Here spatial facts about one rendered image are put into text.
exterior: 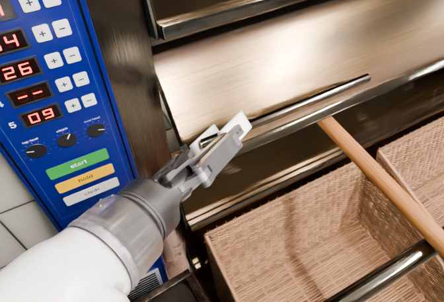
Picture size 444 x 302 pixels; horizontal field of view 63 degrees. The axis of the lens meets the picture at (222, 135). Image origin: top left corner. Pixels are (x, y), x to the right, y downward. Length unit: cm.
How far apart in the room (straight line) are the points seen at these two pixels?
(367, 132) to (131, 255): 85
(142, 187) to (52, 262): 12
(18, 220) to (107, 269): 39
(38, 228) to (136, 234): 40
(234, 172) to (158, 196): 48
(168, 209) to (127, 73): 22
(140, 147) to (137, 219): 29
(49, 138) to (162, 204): 21
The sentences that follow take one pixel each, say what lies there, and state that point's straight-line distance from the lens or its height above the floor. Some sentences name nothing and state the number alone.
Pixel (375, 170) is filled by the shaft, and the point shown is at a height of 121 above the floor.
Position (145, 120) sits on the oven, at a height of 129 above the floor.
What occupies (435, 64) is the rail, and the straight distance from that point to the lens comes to 86.
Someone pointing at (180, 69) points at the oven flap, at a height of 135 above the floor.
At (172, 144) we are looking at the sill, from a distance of 71.
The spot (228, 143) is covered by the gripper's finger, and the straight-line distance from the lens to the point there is 46.
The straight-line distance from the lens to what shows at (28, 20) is 44.
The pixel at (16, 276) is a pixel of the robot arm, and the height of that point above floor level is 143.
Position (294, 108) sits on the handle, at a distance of 60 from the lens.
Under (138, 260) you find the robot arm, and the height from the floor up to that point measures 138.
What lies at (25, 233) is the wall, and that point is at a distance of 75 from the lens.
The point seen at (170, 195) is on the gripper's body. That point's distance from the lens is 41.
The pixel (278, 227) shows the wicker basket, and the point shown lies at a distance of 112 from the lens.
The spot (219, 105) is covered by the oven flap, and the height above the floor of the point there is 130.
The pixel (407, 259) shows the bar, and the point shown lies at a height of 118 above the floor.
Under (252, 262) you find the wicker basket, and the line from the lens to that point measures 116.
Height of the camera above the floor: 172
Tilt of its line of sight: 49 degrees down
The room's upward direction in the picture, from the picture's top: straight up
